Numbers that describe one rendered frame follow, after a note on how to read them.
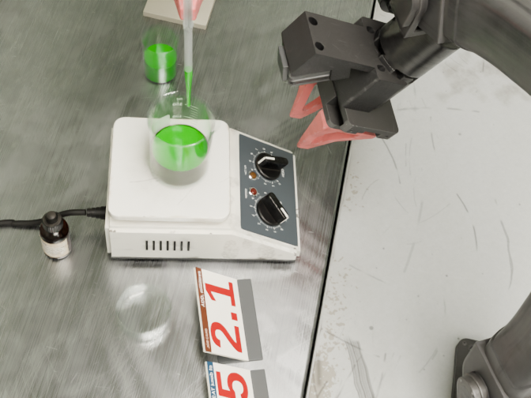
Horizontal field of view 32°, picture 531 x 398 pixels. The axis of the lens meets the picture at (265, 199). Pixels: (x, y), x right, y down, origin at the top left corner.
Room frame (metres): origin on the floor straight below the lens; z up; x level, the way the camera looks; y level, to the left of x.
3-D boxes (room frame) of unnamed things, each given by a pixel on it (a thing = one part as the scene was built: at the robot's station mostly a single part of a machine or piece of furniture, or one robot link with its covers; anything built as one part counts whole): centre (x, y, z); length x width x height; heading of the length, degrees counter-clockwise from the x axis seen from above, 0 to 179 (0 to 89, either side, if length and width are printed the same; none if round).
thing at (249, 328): (0.38, 0.02, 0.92); 0.09 x 0.06 x 0.04; 17
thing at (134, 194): (0.50, 0.10, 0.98); 0.12 x 0.12 x 0.01; 11
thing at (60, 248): (0.43, 0.20, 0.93); 0.03 x 0.03 x 0.07
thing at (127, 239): (0.50, 0.07, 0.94); 0.22 x 0.13 x 0.08; 101
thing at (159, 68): (0.68, 0.15, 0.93); 0.04 x 0.04 x 0.06
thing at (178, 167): (0.50, 0.09, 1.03); 0.07 x 0.06 x 0.08; 91
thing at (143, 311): (0.37, 0.10, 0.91); 0.06 x 0.06 x 0.02
